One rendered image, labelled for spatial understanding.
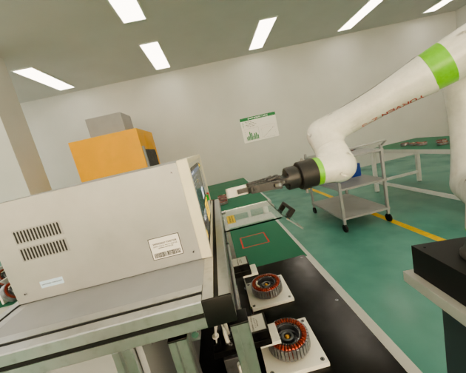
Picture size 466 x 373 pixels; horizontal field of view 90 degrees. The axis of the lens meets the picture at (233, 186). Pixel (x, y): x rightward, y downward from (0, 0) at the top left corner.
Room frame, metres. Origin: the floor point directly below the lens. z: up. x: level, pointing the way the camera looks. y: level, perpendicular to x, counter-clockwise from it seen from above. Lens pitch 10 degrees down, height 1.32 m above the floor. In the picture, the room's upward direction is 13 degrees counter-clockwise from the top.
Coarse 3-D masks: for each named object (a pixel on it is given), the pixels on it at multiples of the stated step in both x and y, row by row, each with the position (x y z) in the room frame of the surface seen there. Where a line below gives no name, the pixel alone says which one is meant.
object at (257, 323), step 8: (256, 320) 0.53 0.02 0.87; (264, 320) 0.53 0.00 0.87; (256, 328) 0.51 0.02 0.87; (264, 328) 0.50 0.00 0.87; (272, 328) 0.54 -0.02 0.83; (256, 336) 0.50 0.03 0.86; (264, 336) 0.50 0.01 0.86; (272, 336) 0.52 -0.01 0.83; (224, 344) 0.51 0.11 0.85; (232, 344) 0.50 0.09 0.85; (256, 344) 0.49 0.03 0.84; (264, 344) 0.49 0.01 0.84; (272, 344) 0.50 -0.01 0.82; (216, 352) 0.49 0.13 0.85; (224, 352) 0.49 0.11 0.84; (232, 352) 0.49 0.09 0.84
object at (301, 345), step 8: (280, 320) 0.58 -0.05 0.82; (288, 320) 0.57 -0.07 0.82; (296, 320) 0.56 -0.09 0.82; (280, 328) 0.56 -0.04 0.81; (288, 328) 0.56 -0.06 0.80; (296, 328) 0.54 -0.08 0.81; (304, 328) 0.53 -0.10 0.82; (304, 336) 0.51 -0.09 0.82; (280, 344) 0.50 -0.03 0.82; (288, 344) 0.50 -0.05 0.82; (296, 344) 0.49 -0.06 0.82; (304, 344) 0.49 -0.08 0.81; (272, 352) 0.50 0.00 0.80; (280, 352) 0.49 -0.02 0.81; (288, 352) 0.48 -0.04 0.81; (296, 352) 0.48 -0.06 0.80; (304, 352) 0.48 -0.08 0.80; (288, 360) 0.48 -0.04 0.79; (296, 360) 0.48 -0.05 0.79
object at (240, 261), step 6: (234, 258) 0.80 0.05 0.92; (240, 258) 0.79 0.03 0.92; (246, 258) 0.78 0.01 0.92; (234, 264) 0.76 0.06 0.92; (240, 264) 0.75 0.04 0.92; (246, 264) 0.74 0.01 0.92; (252, 264) 0.80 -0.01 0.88; (234, 270) 0.74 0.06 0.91; (240, 270) 0.74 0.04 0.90; (246, 270) 0.74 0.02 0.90; (252, 270) 0.76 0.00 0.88; (240, 276) 0.74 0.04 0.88; (246, 276) 0.74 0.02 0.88
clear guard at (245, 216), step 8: (240, 208) 0.93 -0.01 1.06; (248, 208) 0.91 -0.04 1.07; (256, 208) 0.88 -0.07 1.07; (264, 208) 0.86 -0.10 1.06; (272, 208) 0.83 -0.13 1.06; (224, 216) 0.87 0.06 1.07; (240, 216) 0.82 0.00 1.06; (248, 216) 0.80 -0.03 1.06; (256, 216) 0.78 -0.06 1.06; (264, 216) 0.76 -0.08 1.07; (272, 216) 0.74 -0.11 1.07; (280, 216) 0.73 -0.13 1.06; (224, 224) 0.78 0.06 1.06; (232, 224) 0.76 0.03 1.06; (240, 224) 0.74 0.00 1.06; (248, 224) 0.72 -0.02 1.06; (256, 224) 0.72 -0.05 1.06; (296, 224) 0.72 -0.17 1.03
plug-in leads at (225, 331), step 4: (224, 324) 0.54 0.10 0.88; (216, 328) 0.50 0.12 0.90; (224, 328) 0.54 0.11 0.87; (228, 328) 0.54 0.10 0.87; (216, 332) 0.50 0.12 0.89; (224, 332) 0.50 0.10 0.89; (228, 332) 0.53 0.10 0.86; (212, 336) 0.51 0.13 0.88; (216, 336) 0.50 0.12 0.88; (224, 336) 0.51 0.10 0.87; (228, 336) 0.51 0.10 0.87; (216, 340) 0.50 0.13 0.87; (220, 340) 0.51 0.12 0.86; (228, 340) 0.51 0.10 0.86; (216, 344) 0.50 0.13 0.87; (220, 344) 0.50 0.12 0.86; (228, 344) 0.50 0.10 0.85; (216, 348) 0.49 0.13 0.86; (220, 348) 0.50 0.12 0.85
